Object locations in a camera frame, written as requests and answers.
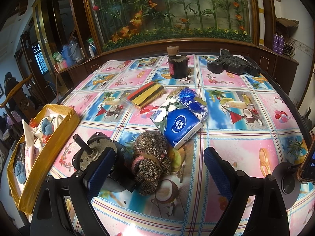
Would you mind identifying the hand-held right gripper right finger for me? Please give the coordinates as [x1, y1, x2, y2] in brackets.
[203, 147, 289, 236]

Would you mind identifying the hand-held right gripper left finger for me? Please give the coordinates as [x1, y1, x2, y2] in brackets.
[29, 148, 117, 236]

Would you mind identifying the yellow-rimmed white tray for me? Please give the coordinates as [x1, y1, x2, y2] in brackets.
[7, 104, 81, 216]

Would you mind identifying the brown knit hat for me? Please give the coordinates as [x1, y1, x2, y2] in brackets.
[130, 130, 172, 197]

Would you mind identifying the blue cloth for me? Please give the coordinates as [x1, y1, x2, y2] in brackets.
[40, 117, 55, 134]
[14, 164, 28, 185]

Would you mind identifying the white plastic bag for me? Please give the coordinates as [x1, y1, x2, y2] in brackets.
[22, 119, 40, 151]

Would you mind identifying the striped colour packet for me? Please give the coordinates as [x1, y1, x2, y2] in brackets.
[125, 82, 168, 110]

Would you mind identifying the black motor with shaft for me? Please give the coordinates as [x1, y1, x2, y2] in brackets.
[73, 131, 136, 194]

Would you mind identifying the blue tissue packet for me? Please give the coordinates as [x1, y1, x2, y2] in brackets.
[163, 110, 204, 149]

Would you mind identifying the white cloth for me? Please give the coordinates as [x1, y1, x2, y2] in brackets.
[46, 114, 65, 129]

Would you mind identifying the pink tissue packet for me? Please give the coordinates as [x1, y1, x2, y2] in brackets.
[22, 145, 43, 171]

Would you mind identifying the shiny blue packet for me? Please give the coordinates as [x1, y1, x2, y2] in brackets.
[175, 87, 209, 123]

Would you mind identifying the floral tissue packet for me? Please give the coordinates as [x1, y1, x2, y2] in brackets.
[150, 99, 178, 134]

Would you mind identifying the wooden chair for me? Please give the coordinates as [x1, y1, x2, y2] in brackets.
[0, 73, 38, 138]

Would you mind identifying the black plastic gadget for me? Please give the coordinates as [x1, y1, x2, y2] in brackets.
[206, 49, 262, 77]

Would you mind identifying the black cylinder canister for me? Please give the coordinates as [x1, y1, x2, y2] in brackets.
[168, 53, 189, 78]

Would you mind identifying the blue thermos flask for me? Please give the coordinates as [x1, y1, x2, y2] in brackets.
[61, 45, 72, 65]

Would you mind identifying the green packet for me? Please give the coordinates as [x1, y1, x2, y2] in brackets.
[52, 51, 64, 64]

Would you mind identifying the grey thermos flask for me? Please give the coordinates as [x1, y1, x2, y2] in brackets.
[69, 39, 84, 64]

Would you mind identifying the glass flower display tank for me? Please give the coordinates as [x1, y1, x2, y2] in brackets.
[83, 0, 257, 53]

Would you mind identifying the dark wire bundle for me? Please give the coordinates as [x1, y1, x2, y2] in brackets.
[283, 39, 296, 55]

